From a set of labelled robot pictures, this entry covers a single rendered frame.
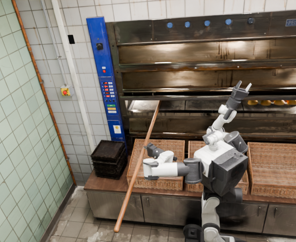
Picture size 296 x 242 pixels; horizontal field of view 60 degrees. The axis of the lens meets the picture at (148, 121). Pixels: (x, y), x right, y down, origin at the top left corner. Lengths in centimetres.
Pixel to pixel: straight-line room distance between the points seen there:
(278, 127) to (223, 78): 77
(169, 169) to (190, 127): 114
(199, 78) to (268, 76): 61
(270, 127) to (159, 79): 119
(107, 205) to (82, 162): 74
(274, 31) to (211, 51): 51
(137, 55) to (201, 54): 58
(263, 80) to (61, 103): 206
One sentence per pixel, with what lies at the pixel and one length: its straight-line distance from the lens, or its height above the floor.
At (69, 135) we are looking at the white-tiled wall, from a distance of 319.
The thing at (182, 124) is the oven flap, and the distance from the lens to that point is 273.
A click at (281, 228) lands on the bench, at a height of 21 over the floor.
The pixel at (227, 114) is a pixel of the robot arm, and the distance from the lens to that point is 194.
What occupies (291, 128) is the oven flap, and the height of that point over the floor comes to 101.
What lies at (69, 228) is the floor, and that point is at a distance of 333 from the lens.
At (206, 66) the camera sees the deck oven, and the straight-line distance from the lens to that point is 243.
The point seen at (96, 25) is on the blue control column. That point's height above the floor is 209.
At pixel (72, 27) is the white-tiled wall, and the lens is 258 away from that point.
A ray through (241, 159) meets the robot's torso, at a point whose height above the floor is 140.
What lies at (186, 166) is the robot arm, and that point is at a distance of 166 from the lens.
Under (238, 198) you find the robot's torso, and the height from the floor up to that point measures 100.
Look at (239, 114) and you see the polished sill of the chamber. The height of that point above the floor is 117.
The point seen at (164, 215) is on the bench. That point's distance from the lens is 287.
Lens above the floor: 252
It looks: 32 degrees down
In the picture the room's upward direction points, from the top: 6 degrees counter-clockwise
